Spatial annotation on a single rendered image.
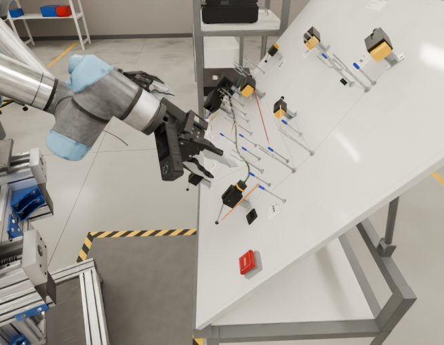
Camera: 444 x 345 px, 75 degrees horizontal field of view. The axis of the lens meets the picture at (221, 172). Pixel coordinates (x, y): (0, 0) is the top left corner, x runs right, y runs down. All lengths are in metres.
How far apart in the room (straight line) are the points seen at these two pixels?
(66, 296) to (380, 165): 1.76
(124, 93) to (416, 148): 0.56
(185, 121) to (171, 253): 1.71
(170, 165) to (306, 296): 0.77
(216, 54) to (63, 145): 3.42
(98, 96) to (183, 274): 1.71
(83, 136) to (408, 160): 0.62
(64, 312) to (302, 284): 1.31
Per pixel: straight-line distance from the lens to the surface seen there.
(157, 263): 2.21
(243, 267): 0.81
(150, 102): 0.58
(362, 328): 1.16
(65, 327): 1.90
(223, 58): 3.94
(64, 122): 0.60
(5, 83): 0.69
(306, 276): 1.20
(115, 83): 0.56
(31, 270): 0.96
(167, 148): 0.57
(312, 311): 1.13
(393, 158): 0.69
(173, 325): 1.97
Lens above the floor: 1.77
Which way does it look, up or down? 38 degrees down
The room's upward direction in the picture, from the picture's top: straight up
